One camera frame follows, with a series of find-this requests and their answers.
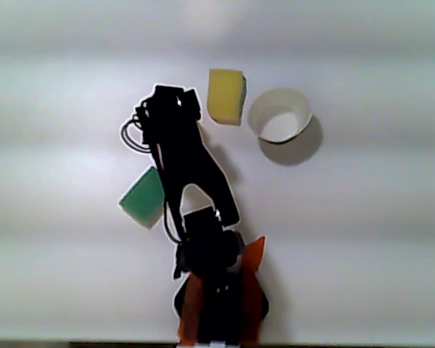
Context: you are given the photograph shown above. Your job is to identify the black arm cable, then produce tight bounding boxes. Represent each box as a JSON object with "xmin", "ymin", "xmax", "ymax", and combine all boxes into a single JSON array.
[{"xmin": 162, "ymin": 202, "xmax": 184, "ymax": 244}]

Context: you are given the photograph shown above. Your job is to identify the white paper cup green tape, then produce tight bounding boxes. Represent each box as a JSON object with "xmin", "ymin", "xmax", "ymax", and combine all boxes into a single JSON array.
[{"xmin": 246, "ymin": 86, "xmax": 314, "ymax": 146}]

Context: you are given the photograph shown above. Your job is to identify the yellow and white sponge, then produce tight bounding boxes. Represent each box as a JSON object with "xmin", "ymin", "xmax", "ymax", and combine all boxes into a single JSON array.
[{"xmin": 207, "ymin": 68, "xmax": 248, "ymax": 127}]

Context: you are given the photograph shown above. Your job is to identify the green and white sponge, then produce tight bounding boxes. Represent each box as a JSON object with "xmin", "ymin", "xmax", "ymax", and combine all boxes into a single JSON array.
[{"xmin": 117, "ymin": 165, "xmax": 166, "ymax": 230}]

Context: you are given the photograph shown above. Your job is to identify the black looped arm cables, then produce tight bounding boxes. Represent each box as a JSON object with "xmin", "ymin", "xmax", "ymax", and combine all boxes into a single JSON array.
[{"xmin": 120, "ymin": 103, "xmax": 167, "ymax": 157}]

